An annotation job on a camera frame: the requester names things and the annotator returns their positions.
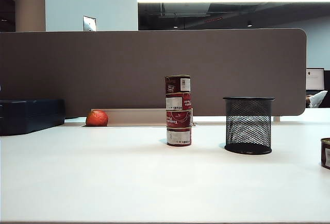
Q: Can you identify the person in white shirt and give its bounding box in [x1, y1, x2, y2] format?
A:
[306, 90, 329, 109]

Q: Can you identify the metal wall plate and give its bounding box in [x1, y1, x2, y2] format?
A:
[82, 15, 97, 32]

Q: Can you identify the red can small white label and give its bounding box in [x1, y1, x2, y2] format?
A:
[164, 75, 192, 94]

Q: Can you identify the red can Paste print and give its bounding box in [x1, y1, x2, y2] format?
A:
[165, 92, 192, 111]

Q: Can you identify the black mesh pen holder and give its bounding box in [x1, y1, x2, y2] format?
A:
[223, 96, 276, 156]

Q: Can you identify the orange fruit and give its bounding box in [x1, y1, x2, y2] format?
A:
[86, 109, 109, 127]

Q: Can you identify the brown desk partition panel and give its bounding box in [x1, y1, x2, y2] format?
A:
[0, 28, 307, 117]

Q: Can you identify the red can barcode label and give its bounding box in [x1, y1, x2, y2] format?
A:
[166, 127, 193, 147]

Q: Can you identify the red can Tomato print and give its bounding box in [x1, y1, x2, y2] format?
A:
[166, 109, 194, 129]

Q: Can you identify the red can wide white label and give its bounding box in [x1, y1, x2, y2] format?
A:
[320, 137, 330, 169]

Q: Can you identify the white computer monitor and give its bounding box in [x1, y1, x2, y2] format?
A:
[306, 67, 325, 90]

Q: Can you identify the white cable tray flap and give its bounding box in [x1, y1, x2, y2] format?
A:
[78, 108, 200, 128]

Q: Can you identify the dark blue box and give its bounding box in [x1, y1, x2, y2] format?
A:
[0, 98, 65, 136]

